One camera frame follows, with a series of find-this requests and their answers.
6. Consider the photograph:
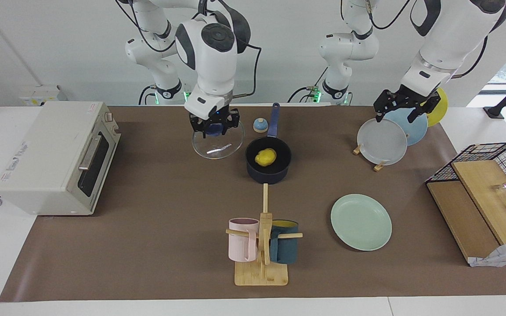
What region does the dark teal mug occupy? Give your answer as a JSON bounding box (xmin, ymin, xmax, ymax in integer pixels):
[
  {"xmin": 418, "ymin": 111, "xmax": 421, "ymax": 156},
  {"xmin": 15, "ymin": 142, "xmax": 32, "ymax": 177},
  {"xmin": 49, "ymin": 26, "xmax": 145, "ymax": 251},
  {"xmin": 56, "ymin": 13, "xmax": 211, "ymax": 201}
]
[{"xmin": 270, "ymin": 220, "xmax": 299, "ymax": 264}]

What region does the black wire basket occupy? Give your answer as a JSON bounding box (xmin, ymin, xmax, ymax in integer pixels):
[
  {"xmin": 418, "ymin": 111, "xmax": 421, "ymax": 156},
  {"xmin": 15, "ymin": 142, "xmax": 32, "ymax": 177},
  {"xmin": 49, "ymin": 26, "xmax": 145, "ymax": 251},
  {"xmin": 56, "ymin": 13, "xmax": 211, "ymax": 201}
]
[{"xmin": 425, "ymin": 142, "xmax": 506, "ymax": 202}]

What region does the wooden plate rack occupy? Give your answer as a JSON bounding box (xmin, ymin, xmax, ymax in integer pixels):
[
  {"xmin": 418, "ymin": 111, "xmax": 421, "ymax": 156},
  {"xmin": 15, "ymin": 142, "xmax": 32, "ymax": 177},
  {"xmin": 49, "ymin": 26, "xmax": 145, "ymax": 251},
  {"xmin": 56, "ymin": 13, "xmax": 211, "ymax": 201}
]
[{"xmin": 353, "ymin": 145, "xmax": 387, "ymax": 172}]

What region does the brown table mat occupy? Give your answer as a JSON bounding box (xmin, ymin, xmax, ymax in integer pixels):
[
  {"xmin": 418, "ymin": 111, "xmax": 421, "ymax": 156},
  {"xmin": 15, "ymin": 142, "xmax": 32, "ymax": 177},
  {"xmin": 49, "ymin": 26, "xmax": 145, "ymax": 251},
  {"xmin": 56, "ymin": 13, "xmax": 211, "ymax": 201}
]
[{"xmin": 0, "ymin": 105, "xmax": 506, "ymax": 302}]

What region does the light bamboo cutting board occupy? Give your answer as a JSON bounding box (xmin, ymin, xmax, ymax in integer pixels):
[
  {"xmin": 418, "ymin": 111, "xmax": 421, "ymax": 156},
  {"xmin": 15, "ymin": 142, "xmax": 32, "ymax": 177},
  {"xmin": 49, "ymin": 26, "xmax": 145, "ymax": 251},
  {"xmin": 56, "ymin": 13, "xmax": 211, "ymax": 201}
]
[{"xmin": 452, "ymin": 160, "xmax": 506, "ymax": 245}]

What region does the glass lid with blue knob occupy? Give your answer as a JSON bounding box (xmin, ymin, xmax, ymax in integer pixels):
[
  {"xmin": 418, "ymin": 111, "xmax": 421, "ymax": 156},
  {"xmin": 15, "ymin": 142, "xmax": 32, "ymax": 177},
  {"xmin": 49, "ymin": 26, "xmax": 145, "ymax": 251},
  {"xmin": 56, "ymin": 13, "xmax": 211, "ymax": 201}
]
[{"xmin": 192, "ymin": 118, "xmax": 245, "ymax": 159}]

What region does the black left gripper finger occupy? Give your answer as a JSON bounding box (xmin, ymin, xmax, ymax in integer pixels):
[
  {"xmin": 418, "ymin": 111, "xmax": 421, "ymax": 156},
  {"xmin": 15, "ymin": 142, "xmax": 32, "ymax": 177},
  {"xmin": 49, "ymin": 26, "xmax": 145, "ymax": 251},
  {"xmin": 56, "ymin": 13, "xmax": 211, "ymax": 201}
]
[
  {"xmin": 375, "ymin": 90, "xmax": 396, "ymax": 122},
  {"xmin": 409, "ymin": 91, "xmax": 441, "ymax": 123}
]

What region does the cream toaster oven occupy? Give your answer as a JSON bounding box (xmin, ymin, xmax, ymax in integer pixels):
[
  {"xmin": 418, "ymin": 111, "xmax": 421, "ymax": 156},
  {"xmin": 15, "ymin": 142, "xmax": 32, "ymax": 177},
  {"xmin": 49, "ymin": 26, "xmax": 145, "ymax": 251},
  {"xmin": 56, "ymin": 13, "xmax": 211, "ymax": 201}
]
[{"xmin": 0, "ymin": 102, "xmax": 122, "ymax": 215}]

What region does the white power strip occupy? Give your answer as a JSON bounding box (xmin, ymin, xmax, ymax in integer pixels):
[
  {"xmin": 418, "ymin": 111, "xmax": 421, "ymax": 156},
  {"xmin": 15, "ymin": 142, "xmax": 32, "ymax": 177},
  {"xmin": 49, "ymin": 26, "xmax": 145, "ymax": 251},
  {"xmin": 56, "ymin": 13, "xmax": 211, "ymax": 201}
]
[{"xmin": 19, "ymin": 86, "xmax": 67, "ymax": 106}]

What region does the pink mug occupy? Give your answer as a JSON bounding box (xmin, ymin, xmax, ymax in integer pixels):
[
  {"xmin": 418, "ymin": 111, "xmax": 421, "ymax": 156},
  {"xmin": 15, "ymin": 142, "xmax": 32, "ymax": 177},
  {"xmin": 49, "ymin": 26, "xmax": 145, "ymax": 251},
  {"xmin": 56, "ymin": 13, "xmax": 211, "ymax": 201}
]
[{"xmin": 228, "ymin": 218, "xmax": 260, "ymax": 262}]

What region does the yellow plate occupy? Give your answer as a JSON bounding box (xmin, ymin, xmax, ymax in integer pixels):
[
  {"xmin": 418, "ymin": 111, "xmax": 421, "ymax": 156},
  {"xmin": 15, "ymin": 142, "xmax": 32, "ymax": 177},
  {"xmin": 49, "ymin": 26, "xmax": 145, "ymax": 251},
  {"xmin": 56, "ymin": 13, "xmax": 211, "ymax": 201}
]
[{"xmin": 426, "ymin": 87, "xmax": 448, "ymax": 127}]

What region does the grey plate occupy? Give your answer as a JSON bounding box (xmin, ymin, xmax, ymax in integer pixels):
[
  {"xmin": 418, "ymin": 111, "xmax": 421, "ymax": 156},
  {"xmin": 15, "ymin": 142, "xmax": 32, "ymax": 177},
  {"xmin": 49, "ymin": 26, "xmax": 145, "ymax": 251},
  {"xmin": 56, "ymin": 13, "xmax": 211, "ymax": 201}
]
[{"xmin": 357, "ymin": 118, "xmax": 408, "ymax": 166}]

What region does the light blue plate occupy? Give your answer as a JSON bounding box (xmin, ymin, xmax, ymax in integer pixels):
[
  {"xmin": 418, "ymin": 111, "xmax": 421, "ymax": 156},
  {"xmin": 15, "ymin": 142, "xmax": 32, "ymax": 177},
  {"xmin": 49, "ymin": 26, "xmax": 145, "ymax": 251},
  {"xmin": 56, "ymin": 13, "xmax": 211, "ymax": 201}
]
[{"xmin": 385, "ymin": 108, "xmax": 428, "ymax": 146}]

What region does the wooden mug tree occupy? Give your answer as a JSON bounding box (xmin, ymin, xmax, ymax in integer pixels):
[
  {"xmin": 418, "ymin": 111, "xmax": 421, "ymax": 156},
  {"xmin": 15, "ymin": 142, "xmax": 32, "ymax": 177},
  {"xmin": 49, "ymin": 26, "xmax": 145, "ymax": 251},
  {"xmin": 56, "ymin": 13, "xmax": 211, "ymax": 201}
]
[{"xmin": 226, "ymin": 183, "xmax": 303, "ymax": 287}]

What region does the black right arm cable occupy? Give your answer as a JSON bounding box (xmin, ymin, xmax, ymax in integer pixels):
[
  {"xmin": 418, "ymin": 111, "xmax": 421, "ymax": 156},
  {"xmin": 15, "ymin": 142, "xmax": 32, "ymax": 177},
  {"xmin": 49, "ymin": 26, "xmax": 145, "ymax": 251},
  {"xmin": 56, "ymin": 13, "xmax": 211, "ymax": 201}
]
[{"xmin": 231, "ymin": 43, "xmax": 263, "ymax": 99}]

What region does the dark pot with purple handle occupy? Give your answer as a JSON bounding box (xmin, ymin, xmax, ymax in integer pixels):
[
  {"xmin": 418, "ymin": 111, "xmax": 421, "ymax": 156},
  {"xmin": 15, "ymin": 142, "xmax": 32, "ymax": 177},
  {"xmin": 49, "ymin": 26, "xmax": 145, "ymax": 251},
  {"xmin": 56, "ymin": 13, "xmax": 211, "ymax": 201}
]
[{"xmin": 245, "ymin": 103, "xmax": 292, "ymax": 184}]

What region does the pale green plate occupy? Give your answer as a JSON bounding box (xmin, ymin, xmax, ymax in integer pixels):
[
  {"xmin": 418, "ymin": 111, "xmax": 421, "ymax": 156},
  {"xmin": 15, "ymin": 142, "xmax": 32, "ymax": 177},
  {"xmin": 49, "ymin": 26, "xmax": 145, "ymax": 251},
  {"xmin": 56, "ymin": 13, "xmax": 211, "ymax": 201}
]
[{"xmin": 331, "ymin": 194, "xmax": 392, "ymax": 251}]

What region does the yellow lemon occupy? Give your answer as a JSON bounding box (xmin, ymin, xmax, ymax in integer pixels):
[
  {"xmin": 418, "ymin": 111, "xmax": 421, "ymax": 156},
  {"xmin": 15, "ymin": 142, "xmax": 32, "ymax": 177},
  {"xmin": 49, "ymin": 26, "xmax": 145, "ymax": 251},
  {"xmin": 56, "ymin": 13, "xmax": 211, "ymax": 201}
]
[{"xmin": 254, "ymin": 148, "xmax": 277, "ymax": 167}]

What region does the brown flat board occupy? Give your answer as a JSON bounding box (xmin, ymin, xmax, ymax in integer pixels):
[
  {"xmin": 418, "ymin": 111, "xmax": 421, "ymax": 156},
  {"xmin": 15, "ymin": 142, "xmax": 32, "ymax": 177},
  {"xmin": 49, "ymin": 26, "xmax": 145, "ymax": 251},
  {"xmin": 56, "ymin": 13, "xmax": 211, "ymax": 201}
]
[{"xmin": 427, "ymin": 181, "xmax": 499, "ymax": 263}]

